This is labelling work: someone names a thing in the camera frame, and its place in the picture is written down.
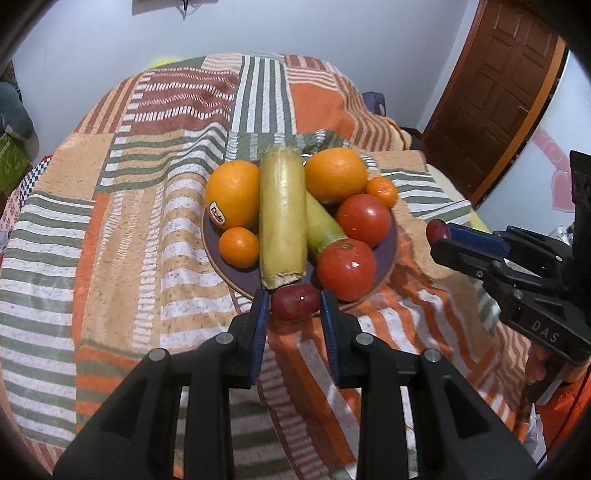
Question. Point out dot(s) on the brown wooden door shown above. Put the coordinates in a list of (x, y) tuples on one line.
[(498, 92)]

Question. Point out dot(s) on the blue-grey pillow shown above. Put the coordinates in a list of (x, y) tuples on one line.
[(375, 102)]

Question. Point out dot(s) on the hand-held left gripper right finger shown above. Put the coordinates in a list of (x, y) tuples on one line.
[(331, 341)]

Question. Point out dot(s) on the pale yellow bedsheet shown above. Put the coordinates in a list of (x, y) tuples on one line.
[(455, 194)]

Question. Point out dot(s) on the person's right hand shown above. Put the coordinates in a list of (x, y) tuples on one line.
[(538, 367)]

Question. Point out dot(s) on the grey plush toy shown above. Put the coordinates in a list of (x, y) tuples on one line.
[(16, 115)]

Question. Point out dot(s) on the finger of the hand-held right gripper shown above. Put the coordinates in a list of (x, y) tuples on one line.
[(461, 258), (480, 242)]

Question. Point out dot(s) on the orange with sticker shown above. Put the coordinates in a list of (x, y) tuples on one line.
[(235, 184)]

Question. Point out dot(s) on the long yellow corn cob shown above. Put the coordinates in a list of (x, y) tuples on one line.
[(282, 217)]

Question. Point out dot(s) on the floral patchwork quilt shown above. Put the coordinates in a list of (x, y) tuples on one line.
[(39, 170)]

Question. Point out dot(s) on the round plain orange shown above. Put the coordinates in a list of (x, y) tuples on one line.
[(336, 175)]

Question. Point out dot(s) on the red tomato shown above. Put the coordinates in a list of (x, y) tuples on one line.
[(364, 219), (346, 272)]

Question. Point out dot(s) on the red jujube date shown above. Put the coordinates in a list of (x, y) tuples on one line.
[(436, 230), (295, 302)]

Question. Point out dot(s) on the short greenish corn cob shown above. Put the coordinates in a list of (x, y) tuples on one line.
[(321, 226)]

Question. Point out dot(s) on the yellow curved object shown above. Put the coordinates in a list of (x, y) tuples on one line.
[(162, 63)]

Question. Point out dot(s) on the striped patchwork blanket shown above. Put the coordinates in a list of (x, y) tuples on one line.
[(138, 230)]

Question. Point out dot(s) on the person's right forearm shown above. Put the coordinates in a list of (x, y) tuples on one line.
[(568, 415)]

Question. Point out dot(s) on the pink door sticker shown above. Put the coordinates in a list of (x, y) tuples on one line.
[(563, 184)]

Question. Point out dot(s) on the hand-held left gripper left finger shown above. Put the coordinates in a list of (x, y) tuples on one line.
[(259, 337)]

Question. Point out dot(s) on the purple round plate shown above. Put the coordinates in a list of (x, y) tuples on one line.
[(238, 276)]

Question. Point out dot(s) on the small tangerine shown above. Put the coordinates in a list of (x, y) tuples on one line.
[(238, 248), (383, 191)]

